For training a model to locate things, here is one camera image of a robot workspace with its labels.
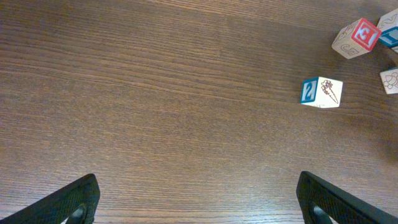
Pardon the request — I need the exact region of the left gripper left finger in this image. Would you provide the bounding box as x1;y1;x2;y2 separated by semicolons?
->
1;174;100;224

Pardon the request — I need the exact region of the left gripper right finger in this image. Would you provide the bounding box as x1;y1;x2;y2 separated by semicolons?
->
296;171;397;224

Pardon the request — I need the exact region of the carrot picture wooden block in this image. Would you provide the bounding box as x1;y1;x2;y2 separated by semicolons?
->
300;77;343;108

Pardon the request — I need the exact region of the red sided wooden block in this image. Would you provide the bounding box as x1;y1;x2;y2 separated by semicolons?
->
380;67;398;95

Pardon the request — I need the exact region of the red number wooden block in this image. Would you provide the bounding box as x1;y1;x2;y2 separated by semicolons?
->
331;18;382;59

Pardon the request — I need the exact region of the blue sided wooden block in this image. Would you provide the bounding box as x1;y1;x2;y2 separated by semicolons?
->
377;9;398;53

